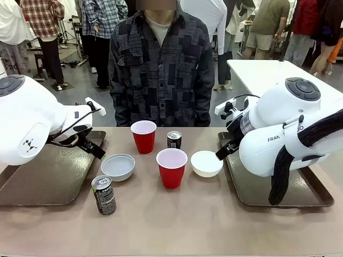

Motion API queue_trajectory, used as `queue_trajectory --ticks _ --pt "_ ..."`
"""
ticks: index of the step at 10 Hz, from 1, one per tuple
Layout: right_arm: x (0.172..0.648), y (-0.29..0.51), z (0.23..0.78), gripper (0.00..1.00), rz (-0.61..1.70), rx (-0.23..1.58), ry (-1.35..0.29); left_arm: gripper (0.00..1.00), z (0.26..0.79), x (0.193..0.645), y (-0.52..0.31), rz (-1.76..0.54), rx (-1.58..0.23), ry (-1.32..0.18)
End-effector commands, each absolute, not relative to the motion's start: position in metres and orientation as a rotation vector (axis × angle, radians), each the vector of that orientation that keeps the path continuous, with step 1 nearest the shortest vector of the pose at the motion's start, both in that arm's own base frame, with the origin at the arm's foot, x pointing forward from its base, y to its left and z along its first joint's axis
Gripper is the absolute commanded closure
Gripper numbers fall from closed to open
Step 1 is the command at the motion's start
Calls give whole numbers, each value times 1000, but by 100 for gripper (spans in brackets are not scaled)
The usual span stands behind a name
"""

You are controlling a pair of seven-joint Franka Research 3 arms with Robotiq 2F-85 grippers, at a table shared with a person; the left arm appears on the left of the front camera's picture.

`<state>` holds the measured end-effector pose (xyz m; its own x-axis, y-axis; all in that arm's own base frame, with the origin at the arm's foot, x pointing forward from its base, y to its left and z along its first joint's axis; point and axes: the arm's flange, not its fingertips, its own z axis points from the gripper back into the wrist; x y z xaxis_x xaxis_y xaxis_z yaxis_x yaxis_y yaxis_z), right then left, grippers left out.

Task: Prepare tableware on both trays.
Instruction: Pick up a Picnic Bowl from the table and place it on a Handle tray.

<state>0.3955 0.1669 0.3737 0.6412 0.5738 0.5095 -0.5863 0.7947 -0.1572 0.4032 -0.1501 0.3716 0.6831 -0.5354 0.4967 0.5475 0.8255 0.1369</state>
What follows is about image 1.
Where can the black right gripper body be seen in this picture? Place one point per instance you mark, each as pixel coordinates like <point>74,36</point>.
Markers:
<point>235,134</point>

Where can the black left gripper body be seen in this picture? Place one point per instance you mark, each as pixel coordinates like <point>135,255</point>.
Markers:
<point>85,140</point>

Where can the white bowl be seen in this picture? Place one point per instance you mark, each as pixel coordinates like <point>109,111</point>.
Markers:
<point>118,167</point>
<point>205,164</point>

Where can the red plastic cup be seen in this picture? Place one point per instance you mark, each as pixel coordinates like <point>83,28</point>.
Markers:
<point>172,171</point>
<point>144,139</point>

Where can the black drink can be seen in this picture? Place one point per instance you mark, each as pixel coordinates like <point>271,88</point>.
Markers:
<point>104,195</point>
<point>174,140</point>

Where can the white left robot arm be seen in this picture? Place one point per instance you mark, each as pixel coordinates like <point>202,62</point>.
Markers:
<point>29,120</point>

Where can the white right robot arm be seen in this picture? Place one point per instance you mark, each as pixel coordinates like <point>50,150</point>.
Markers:
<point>278,128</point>

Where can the brown plastic tray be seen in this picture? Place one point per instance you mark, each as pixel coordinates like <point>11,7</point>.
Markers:
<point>51,171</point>
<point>292,190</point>

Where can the black stool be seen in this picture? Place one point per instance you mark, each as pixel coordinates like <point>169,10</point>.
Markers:
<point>40,64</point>

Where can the person in dark patchwork shirt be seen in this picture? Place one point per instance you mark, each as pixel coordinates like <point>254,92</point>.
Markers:
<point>160,75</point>

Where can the person in white long sleeves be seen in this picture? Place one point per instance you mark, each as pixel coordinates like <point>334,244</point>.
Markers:
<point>217,32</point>

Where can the person in olive t-shirt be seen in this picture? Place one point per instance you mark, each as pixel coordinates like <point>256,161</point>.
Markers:
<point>265,24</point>

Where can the person in blue plaid shirt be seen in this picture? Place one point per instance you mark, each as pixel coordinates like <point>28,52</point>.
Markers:
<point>101,26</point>

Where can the person in red plaid shirt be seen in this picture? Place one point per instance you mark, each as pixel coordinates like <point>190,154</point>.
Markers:
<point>45,26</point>

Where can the person in red jacket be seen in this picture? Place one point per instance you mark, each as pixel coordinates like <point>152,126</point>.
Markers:
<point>302,32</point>

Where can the person in white shirt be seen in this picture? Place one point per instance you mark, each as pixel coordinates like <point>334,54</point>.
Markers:
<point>12,32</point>

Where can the person in black top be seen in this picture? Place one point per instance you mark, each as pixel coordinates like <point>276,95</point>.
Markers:
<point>328,29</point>

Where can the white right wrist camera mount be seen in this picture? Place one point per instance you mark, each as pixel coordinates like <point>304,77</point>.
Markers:
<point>223,105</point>

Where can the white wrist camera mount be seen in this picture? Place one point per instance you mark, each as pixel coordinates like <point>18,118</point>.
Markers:
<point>223,105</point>
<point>96,107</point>

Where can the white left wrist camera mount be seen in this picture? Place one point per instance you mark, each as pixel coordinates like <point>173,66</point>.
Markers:
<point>96,107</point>

